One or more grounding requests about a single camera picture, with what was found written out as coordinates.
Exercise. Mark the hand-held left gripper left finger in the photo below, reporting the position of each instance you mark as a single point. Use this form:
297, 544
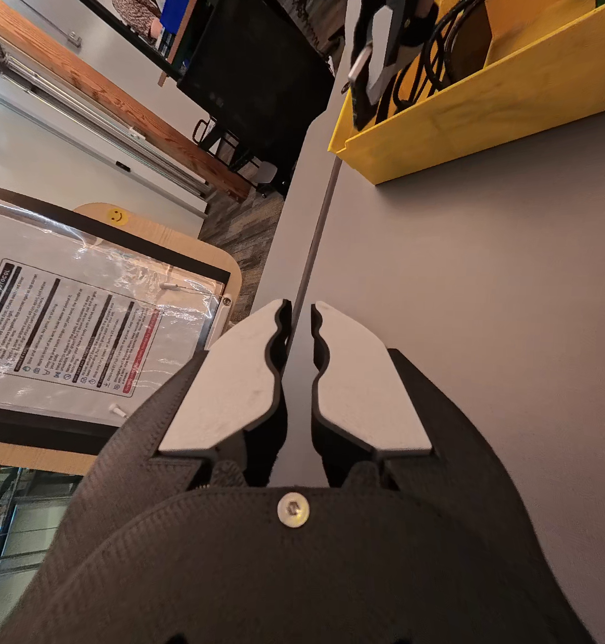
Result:
227, 387

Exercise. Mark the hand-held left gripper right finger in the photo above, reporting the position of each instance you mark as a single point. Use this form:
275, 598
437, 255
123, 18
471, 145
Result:
368, 397

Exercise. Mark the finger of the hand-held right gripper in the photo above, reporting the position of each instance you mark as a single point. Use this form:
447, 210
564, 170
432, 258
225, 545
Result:
360, 68
388, 55

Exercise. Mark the yellow plastic bin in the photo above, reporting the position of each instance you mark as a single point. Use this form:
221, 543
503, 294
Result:
483, 120

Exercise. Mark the black monitor screen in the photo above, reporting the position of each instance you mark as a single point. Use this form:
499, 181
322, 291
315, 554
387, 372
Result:
257, 60

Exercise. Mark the laminated instruction sign board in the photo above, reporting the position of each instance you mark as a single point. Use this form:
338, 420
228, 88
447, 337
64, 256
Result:
217, 256

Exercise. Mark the framed instruction sheet sign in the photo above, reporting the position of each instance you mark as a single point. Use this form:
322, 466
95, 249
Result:
81, 327

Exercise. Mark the yellow smiley sticker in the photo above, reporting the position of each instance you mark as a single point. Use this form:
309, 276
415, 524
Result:
117, 216

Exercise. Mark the wooden beam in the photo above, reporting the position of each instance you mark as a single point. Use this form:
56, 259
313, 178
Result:
131, 110

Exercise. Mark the metal window rail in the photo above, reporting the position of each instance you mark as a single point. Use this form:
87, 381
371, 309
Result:
81, 113

